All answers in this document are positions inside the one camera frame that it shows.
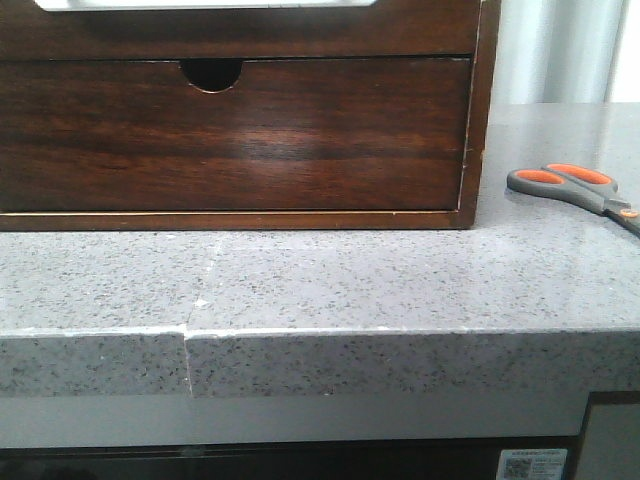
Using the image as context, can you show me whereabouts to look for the white QR code sticker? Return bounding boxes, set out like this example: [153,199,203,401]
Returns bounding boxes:
[496,449,568,480]

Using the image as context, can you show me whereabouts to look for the black appliance under counter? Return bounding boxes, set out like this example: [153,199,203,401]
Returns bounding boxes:
[1,436,578,479]

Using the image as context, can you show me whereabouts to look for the white curtain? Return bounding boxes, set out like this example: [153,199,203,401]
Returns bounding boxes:
[492,0,639,104]

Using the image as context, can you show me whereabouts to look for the wooden drawer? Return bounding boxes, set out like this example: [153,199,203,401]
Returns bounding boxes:
[1,1,481,61]
[1,57,471,212]

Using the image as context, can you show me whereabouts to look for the dark wooden drawer cabinet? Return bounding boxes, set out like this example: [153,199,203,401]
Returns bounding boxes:
[1,1,501,231]

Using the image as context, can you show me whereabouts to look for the grey orange handled scissors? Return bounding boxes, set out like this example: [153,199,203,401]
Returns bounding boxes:
[506,163,639,237]

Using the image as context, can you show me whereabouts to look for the grey cabinet door panel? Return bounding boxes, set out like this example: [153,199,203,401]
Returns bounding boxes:
[574,391,639,480]

